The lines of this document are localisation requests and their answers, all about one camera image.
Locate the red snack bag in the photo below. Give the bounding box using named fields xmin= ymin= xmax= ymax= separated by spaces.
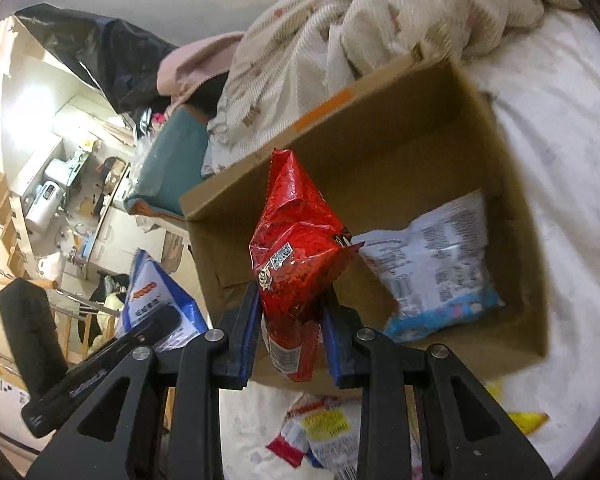
xmin=249 ymin=150 xmax=362 ymax=382

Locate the white red snack packet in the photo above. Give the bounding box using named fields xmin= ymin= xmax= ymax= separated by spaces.
xmin=266 ymin=393 xmax=362 ymax=479

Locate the white rice cooker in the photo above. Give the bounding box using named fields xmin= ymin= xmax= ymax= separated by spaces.
xmin=24 ymin=181 xmax=65 ymax=234

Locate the yellow snack packet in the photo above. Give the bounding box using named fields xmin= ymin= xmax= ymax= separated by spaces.
xmin=484 ymin=379 xmax=550 ymax=436

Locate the teal headboard cushion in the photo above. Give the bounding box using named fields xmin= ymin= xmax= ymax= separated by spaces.
xmin=123 ymin=104 xmax=209 ymax=221

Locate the brown cardboard box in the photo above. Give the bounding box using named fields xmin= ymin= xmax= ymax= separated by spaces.
xmin=181 ymin=60 xmax=548 ymax=379

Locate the pink garment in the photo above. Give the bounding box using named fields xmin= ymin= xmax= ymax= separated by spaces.
xmin=156 ymin=32 xmax=244 ymax=106

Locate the black plastic bag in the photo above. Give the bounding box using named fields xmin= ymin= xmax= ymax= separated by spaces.
xmin=16 ymin=3 xmax=175 ymax=114

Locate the checkered beige quilt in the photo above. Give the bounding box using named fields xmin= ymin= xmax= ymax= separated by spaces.
xmin=201 ymin=0 xmax=579 ymax=177

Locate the white floral bed sheet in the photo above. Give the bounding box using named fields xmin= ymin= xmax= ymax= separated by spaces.
xmin=218 ymin=8 xmax=600 ymax=480

